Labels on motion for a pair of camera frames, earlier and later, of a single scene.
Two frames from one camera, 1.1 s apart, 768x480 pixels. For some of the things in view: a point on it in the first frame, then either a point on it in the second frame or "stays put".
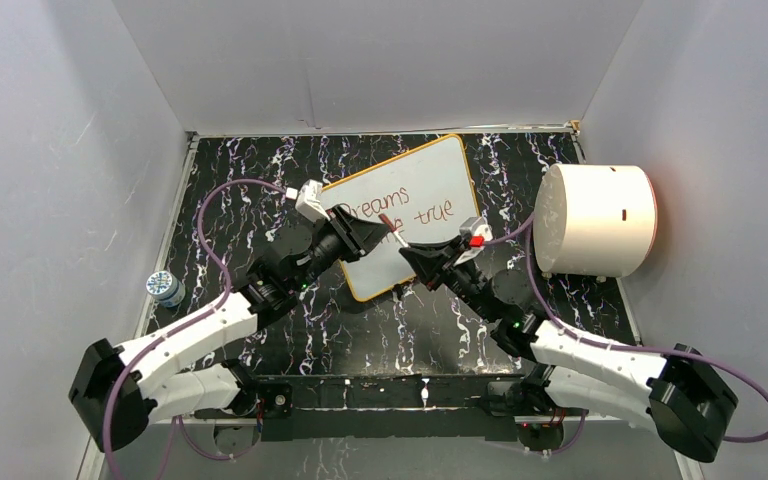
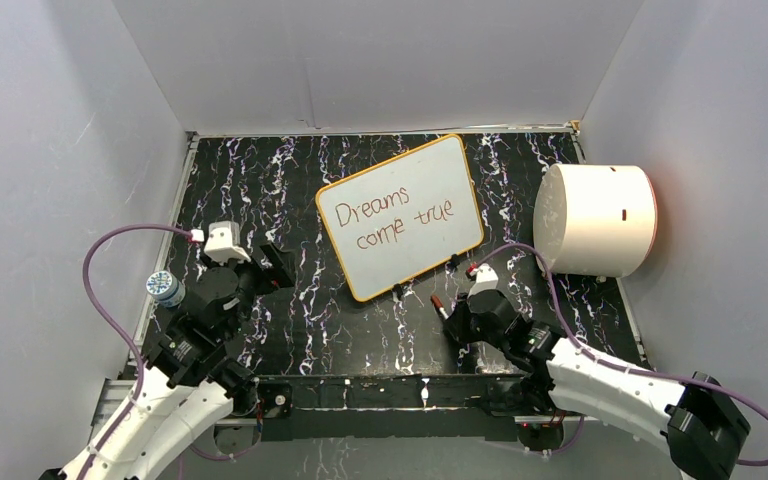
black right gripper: (434, 266) to (457, 322)
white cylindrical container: (594, 220) stays put
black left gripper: (362, 239) to (282, 273)
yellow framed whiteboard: (427, 195) stays put
